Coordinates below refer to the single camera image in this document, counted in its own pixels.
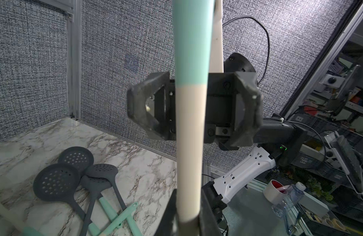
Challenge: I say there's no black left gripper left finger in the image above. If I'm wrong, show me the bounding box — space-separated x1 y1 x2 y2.
154 189 178 236

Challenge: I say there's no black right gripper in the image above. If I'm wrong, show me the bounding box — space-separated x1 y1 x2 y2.
127 72 263 147

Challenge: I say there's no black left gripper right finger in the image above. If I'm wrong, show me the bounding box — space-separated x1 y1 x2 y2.
199 190 222 236

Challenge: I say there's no cream skimmer mint handle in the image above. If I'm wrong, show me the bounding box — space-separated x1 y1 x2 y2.
173 1 214 236

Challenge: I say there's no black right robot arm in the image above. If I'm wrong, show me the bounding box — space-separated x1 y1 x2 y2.
127 53 307 206

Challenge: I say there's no grey skimmer right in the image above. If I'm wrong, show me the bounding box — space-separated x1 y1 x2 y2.
86 164 142 236

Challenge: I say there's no grey skimmer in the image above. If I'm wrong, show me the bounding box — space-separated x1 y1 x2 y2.
86 164 142 236
80 175 111 236
57 147 94 176
33 163 100 236

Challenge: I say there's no grey skimmer front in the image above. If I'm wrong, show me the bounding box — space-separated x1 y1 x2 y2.
80 175 111 236

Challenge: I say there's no grey skimmer back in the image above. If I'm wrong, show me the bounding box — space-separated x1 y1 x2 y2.
57 147 94 176

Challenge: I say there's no grey skimmer left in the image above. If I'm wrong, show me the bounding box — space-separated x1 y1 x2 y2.
33 163 100 236

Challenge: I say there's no white tape roll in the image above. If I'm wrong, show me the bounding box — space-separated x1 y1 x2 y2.
263 180 289 205

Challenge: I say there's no clear plastic bottle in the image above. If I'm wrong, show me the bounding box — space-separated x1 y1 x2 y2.
272 182 306 217

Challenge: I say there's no cream slotted spatula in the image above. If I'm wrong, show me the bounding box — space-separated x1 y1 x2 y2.
0 176 46 236

